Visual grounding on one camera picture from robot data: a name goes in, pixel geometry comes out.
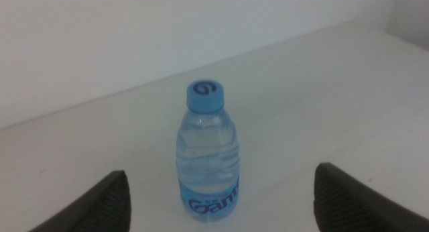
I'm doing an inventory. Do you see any clear water bottle blue cap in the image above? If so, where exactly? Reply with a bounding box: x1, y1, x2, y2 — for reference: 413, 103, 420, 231
176, 78, 241, 223

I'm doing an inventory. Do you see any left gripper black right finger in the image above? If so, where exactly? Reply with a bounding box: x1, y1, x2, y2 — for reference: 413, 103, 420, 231
313, 162, 429, 232

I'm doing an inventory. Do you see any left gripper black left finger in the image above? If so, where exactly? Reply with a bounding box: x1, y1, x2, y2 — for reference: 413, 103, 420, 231
28, 170, 132, 232

